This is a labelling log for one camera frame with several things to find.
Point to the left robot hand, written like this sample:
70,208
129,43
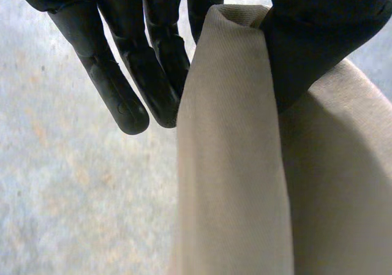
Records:
309,42

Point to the beige shorts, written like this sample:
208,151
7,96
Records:
245,164

